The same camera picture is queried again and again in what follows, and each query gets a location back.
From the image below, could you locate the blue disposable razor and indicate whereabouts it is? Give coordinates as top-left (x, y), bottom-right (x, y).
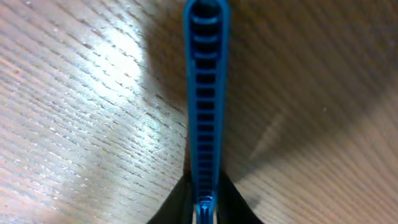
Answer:
top-left (183, 0), bottom-right (230, 224)

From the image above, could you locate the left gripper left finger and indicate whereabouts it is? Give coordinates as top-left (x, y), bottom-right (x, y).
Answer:
top-left (147, 174), bottom-right (194, 224)

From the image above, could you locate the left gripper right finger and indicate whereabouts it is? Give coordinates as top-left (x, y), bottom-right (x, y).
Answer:
top-left (216, 172), bottom-right (263, 224)

